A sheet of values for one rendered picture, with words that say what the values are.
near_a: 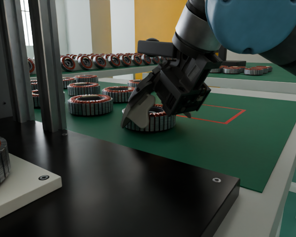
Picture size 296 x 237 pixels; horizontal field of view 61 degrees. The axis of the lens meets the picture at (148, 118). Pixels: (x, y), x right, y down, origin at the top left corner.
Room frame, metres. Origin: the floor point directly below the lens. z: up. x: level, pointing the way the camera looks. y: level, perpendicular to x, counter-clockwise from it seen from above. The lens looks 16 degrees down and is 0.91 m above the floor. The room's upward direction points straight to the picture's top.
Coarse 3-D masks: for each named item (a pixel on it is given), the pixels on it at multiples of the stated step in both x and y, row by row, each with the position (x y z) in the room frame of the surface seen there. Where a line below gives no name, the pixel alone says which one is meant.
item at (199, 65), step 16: (176, 32) 0.41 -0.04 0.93; (192, 48) 0.38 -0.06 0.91; (160, 64) 0.44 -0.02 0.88; (176, 64) 0.42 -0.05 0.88; (192, 64) 0.39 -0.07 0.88; (208, 64) 0.37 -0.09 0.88; (160, 80) 0.42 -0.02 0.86; (176, 80) 0.41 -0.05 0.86; (192, 80) 0.39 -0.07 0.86; (160, 96) 0.44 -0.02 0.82; (176, 96) 0.39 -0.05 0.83; (192, 96) 0.41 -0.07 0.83; (176, 112) 0.41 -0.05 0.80
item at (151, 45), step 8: (144, 40) 0.49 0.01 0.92; (152, 40) 0.49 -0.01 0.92; (144, 48) 0.49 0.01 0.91; (152, 48) 0.46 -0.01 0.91; (160, 48) 0.44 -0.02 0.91; (168, 48) 0.43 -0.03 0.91; (176, 48) 0.42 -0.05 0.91; (152, 56) 0.50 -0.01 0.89; (168, 56) 0.43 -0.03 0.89; (176, 56) 0.42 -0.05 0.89
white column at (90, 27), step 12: (72, 0) 4.24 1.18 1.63; (84, 0) 4.09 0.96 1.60; (96, 0) 4.15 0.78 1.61; (108, 0) 4.36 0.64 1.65; (72, 12) 4.25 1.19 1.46; (84, 12) 4.10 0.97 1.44; (96, 12) 4.14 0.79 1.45; (108, 12) 4.35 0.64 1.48; (72, 24) 4.27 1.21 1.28; (84, 24) 4.11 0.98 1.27; (96, 24) 4.12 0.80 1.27; (108, 24) 4.34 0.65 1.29; (72, 36) 4.28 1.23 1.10; (84, 36) 4.12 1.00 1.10; (96, 36) 4.11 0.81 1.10; (108, 36) 4.33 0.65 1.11; (72, 48) 4.29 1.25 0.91; (84, 48) 4.13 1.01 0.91; (96, 48) 4.10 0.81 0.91; (108, 48) 4.32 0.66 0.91
